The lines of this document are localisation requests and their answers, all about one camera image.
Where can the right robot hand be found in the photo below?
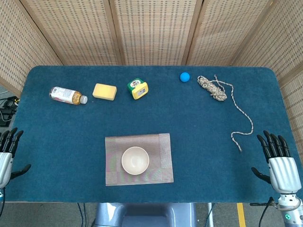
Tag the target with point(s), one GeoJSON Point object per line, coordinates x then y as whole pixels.
{"type": "Point", "coordinates": [282, 172]}

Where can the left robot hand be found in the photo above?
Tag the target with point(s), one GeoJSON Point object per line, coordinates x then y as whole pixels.
{"type": "Point", "coordinates": [5, 165]}

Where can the gray woven placemat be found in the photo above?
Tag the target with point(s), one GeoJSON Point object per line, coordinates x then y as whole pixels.
{"type": "Point", "coordinates": [161, 160]}

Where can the cream bowl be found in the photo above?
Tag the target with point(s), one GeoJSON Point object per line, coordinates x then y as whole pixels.
{"type": "Point", "coordinates": [135, 160]}

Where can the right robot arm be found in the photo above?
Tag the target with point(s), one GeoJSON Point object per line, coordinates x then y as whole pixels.
{"type": "Point", "coordinates": [290, 210]}

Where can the blue-gray robot base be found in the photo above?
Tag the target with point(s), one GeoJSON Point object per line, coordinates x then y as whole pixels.
{"type": "Point", "coordinates": [146, 215]}

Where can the blue carpet table cover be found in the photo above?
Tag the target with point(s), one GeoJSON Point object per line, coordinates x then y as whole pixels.
{"type": "Point", "coordinates": [201, 165]}

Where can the metal table leg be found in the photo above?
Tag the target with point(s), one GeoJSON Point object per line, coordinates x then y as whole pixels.
{"type": "Point", "coordinates": [210, 215]}

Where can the plastic tea bottle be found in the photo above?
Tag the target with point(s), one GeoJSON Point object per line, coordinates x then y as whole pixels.
{"type": "Point", "coordinates": [64, 94]}

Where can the yellow sponge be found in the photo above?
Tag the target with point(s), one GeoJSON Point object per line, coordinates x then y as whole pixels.
{"type": "Point", "coordinates": [104, 92]}

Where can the blue ball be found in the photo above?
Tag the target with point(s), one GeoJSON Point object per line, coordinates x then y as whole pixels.
{"type": "Point", "coordinates": [184, 77]}

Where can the yellow green lidded container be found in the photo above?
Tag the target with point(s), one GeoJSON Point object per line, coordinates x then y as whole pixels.
{"type": "Point", "coordinates": [139, 91]}

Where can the bamboo folding screen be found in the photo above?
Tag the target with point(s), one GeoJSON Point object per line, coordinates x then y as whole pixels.
{"type": "Point", "coordinates": [154, 30]}

